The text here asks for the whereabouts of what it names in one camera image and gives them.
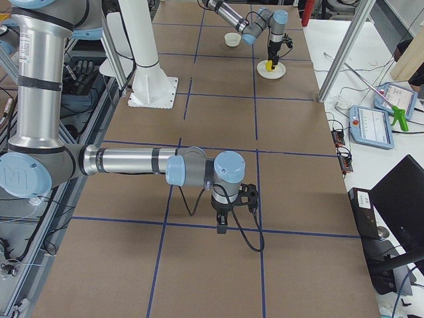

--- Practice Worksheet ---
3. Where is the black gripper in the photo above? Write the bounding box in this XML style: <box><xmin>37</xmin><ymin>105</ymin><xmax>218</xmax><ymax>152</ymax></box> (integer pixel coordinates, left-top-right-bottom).
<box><xmin>267</xmin><ymin>40</ymin><xmax>280</xmax><ymax>70</ymax></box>
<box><xmin>211</xmin><ymin>200</ymin><xmax>233</xmax><ymax>234</ymax></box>

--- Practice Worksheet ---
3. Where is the yellow lemon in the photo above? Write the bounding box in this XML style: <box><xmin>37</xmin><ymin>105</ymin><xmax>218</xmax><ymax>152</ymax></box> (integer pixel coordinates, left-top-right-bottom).
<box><xmin>265</xmin><ymin>60</ymin><xmax>278</xmax><ymax>72</ymax></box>

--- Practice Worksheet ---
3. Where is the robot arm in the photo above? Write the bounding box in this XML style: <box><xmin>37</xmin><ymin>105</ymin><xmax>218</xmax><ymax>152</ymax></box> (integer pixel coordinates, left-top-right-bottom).
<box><xmin>199</xmin><ymin>0</ymin><xmax>293</xmax><ymax>72</ymax></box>
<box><xmin>1</xmin><ymin>1</ymin><xmax>245</xmax><ymax>234</ymax></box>

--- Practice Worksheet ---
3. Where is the white plate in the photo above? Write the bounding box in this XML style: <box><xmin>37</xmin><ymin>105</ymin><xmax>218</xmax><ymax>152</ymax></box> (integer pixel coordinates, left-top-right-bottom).
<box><xmin>256</xmin><ymin>60</ymin><xmax>286</xmax><ymax>80</ymax></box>

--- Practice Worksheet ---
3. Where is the white bowl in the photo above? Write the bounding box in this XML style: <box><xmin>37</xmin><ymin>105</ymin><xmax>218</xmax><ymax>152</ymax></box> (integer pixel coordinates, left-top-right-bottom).
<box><xmin>224</xmin><ymin>32</ymin><xmax>241</xmax><ymax>47</ymax></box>

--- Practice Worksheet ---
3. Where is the orange electronics board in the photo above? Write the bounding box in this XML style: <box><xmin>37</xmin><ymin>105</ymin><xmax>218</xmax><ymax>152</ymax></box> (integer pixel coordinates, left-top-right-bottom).
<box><xmin>331</xmin><ymin>130</ymin><xmax>345</xmax><ymax>147</ymax></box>

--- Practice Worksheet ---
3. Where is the teach pendant near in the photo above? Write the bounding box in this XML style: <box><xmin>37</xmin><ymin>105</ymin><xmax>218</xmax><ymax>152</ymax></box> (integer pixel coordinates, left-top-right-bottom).
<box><xmin>349</xmin><ymin>105</ymin><xmax>394</xmax><ymax>150</ymax></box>

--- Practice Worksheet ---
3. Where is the teach pendant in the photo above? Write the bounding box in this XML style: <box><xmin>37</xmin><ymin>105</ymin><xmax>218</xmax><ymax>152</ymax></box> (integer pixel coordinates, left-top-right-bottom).
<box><xmin>349</xmin><ymin>105</ymin><xmax>394</xmax><ymax>150</ymax></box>
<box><xmin>377</xmin><ymin>83</ymin><xmax>418</xmax><ymax>121</ymax></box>

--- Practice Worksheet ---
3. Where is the teach pendant far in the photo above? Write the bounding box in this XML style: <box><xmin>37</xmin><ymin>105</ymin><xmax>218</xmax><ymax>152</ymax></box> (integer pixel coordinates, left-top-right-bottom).
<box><xmin>377</xmin><ymin>83</ymin><xmax>418</xmax><ymax>121</ymax></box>

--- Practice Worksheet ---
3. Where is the black laptop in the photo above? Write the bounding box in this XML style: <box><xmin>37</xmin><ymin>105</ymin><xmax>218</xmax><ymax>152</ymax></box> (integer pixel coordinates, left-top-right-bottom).
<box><xmin>370</xmin><ymin>154</ymin><xmax>423</xmax><ymax>250</ymax></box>

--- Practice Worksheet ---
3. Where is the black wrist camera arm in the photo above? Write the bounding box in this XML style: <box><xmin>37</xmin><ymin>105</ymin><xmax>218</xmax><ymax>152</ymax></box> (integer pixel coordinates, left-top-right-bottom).
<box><xmin>282</xmin><ymin>33</ymin><xmax>293</xmax><ymax>49</ymax></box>
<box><xmin>239</xmin><ymin>184</ymin><xmax>259</xmax><ymax>216</ymax></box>

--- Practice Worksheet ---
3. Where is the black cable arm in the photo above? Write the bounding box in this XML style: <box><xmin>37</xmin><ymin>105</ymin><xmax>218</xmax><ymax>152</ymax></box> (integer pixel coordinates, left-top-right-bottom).
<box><xmin>178</xmin><ymin>185</ymin><xmax>265</xmax><ymax>253</ymax></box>

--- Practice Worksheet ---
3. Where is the aluminium frame post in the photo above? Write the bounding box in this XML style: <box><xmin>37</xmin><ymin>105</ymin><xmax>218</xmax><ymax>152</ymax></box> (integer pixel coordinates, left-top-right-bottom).
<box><xmin>317</xmin><ymin>0</ymin><xmax>376</xmax><ymax>103</ymax></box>

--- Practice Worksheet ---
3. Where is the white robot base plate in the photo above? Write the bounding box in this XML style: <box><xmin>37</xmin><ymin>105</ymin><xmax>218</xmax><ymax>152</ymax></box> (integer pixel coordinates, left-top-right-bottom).
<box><xmin>128</xmin><ymin>77</ymin><xmax>178</xmax><ymax>109</ymax></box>

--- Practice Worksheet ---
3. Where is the green handled reacher grabber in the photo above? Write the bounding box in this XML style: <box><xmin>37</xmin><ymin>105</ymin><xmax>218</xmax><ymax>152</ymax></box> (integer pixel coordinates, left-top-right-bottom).
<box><xmin>344</xmin><ymin>62</ymin><xmax>409</xmax><ymax>132</ymax></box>

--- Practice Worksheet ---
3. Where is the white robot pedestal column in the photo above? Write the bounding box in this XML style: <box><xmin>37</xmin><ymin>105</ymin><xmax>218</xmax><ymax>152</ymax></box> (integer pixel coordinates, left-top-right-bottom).
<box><xmin>119</xmin><ymin>0</ymin><xmax>159</xmax><ymax>68</ymax></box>

